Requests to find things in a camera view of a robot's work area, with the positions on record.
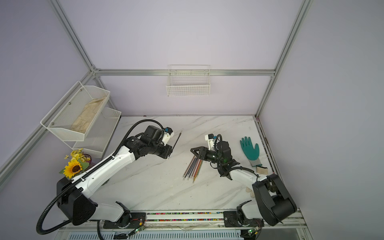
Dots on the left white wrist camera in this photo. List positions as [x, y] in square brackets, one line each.
[168, 134]

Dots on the thin dark pencil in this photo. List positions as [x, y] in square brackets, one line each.
[177, 140]

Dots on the beige glove in shelf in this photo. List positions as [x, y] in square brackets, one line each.
[84, 120]

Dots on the white wire wall basket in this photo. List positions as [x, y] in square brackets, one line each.
[187, 85]

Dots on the white mesh shelf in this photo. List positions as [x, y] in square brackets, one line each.
[98, 138]
[60, 118]

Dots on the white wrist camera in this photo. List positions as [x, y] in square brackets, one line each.
[168, 134]
[210, 139]

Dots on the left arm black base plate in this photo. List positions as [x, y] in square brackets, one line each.
[134, 220]

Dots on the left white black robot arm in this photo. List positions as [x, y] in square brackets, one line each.
[77, 204]

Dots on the beige fabric glove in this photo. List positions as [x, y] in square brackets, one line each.
[260, 170]

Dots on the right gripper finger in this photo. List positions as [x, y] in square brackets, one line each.
[199, 150]
[202, 156]

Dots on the lower white mesh shelf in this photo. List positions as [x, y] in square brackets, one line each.
[98, 138]

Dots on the aluminium front rail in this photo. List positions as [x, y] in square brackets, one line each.
[189, 225]

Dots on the black pencil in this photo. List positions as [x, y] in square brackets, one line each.
[191, 167]

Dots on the artificial sunflower bouquet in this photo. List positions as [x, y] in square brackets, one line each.
[78, 163]

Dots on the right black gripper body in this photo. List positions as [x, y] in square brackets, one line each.
[220, 160]

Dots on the aluminium frame profile back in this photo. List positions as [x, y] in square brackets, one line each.
[192, 72]

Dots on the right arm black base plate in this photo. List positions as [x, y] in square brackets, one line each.
[234, 219]

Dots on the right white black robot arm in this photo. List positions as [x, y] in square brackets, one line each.
[273, 202]

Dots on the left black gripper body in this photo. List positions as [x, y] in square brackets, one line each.
[155, 148]

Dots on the upper white mesh shelf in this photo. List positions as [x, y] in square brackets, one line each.
[60, 118]

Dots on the green rubber glove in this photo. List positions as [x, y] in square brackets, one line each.
[251, 151]

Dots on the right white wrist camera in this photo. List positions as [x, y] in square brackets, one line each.
[210, 139]

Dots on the yellow pencil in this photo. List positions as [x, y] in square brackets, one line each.
[196, 169]

